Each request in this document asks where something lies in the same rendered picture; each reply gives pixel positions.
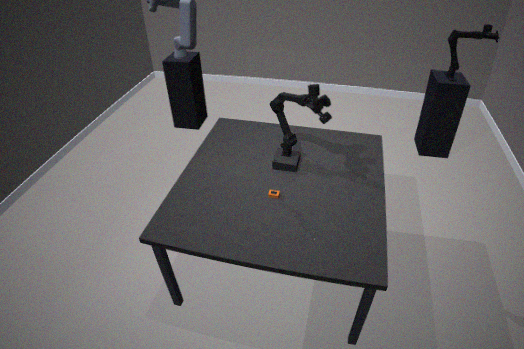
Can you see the orange block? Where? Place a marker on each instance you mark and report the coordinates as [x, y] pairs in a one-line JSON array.
[[274, 194]]

